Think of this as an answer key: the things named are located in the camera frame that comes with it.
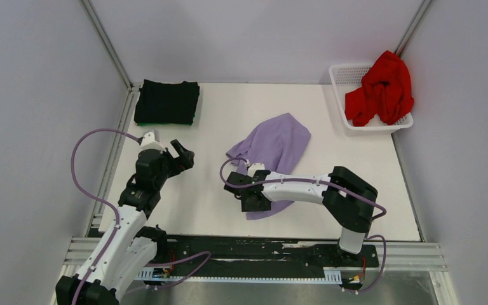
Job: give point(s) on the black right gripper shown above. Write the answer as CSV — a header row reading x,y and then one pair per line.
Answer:
x,y
249,207

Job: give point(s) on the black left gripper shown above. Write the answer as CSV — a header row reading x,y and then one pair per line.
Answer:
x,y
184,161

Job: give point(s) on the purple t shirt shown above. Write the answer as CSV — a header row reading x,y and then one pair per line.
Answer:
x,y
279,143

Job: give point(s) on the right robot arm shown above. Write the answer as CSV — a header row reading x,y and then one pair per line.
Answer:
x,y
347,197

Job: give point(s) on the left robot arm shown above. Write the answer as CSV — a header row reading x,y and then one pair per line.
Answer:
x,y
124,250

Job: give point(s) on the folded black t shirt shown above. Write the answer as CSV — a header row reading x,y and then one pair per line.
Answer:
x,y
155,86

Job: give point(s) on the folded green t shirt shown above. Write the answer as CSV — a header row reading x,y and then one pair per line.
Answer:
x,y
166,107

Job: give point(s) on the white plastic basket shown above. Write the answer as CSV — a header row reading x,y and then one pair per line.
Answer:
x,y
346,78

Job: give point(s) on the red t shirt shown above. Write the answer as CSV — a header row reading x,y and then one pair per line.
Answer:
x,y
386,92

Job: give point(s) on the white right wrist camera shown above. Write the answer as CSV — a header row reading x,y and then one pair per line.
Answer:
x,y
253,168

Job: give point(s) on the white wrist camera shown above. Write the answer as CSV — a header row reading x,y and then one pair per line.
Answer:
x,y
150,140
253,168

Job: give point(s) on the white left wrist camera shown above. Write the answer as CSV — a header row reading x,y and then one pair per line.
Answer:
x,y
150,140

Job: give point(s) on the white slotted cable duct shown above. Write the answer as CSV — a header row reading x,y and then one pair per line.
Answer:
x,y
329,276

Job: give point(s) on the left aluminium corner post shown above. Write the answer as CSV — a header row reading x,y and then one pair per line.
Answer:
x,y
109,48

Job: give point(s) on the aluminium corner post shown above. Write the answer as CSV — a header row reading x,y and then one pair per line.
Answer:
x,y
414,24
109,48

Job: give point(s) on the right aluminium corner post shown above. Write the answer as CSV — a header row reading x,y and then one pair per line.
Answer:
x,y
414,24

